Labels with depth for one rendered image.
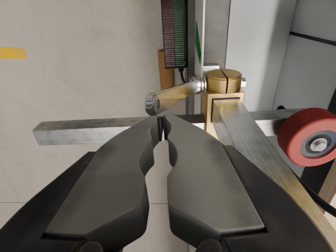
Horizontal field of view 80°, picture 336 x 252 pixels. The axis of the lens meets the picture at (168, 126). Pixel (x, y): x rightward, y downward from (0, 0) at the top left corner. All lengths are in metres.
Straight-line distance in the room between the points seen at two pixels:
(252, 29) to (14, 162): 1.74
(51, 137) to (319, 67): 0.48
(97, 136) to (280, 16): 0.46
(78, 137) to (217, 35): 0.31
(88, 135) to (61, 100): 1.06
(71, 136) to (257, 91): 0.46
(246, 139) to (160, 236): 2.07
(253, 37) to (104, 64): 0.86
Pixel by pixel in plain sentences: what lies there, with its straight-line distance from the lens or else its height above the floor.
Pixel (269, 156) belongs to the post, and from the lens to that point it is 0.19.
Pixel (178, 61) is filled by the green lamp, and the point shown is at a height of 0.70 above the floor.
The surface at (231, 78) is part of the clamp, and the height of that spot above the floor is 0.87.
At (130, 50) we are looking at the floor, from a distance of 1.16.
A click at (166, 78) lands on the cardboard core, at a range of 1.10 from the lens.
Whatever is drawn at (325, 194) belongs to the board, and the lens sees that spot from 0.46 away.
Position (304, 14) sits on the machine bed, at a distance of 0.54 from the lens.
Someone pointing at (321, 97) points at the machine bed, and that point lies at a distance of 0.47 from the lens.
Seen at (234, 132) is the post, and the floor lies 0.95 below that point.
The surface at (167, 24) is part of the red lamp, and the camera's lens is 0.42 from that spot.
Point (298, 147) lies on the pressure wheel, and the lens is 0.32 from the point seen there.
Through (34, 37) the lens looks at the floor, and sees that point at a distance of 1.33.
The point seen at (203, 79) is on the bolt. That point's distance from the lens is 0.30.
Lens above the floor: 1.13
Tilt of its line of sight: 59 degrees down
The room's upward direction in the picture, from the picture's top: 179 degrees counter-clockwise
